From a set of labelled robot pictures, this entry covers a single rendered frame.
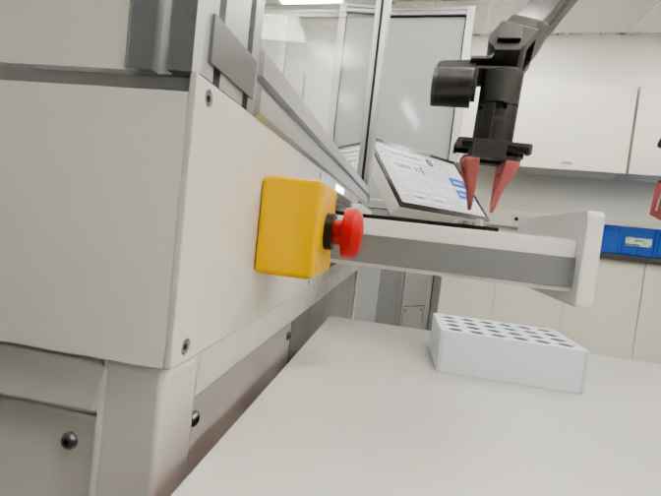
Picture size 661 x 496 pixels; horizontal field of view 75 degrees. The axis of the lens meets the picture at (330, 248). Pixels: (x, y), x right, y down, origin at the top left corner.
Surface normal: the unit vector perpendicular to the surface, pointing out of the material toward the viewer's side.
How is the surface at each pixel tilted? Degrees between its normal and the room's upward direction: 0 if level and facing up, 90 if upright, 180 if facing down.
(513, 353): 90
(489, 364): 90
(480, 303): 90
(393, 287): 90
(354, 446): 0
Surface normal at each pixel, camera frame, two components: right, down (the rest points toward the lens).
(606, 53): -0.25, 0.02
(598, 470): 0.11, -0.99
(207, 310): 0.98, 0.11
